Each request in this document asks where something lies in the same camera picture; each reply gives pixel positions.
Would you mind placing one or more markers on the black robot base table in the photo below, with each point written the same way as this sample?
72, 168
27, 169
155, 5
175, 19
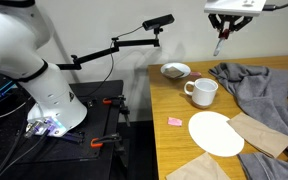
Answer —
70, 157

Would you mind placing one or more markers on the orange clamp upper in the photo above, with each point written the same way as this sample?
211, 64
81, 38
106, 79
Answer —
113, 99

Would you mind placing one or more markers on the red capped marker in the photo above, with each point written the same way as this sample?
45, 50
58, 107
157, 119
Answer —
219, 45

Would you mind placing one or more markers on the black camera on mount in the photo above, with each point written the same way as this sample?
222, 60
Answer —
158, 22

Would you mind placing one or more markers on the small white saucer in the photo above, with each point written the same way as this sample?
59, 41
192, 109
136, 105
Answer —
182, 67

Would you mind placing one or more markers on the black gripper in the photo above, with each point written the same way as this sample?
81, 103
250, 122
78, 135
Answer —
235, 22

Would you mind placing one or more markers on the beige napkin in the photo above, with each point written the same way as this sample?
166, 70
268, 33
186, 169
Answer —
268, 141
204, 167

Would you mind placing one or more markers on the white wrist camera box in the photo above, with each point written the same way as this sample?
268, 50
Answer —
234, 7

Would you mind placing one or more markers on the white ceramic mug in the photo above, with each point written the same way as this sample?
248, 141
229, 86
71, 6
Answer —
202, 91

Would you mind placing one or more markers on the beige napkin front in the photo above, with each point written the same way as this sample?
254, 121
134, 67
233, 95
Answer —
204, 167

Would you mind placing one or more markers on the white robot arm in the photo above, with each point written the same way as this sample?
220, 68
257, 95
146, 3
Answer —
24, 28

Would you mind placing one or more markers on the orange clamp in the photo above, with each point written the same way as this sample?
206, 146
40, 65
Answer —
98, 142
113, 99

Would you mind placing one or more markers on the beige napkin right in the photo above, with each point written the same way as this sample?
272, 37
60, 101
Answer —
268, 141

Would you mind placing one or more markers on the pink packet near saucer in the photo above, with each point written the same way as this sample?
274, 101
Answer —
197, 74

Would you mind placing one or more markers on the orange clamp lower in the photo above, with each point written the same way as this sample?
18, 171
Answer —
98, 142

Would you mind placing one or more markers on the large white plate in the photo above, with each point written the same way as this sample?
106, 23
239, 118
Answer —
211, 131

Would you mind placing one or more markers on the pink packet on table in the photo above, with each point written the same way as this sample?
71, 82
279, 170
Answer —
174, 122

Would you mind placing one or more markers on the grey sweatshirt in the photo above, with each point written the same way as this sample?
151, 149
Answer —
262, 93

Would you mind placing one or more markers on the brown napkin on saucer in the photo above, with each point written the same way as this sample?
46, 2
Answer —
172, 72

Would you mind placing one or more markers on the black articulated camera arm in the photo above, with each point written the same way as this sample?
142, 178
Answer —
115, 47

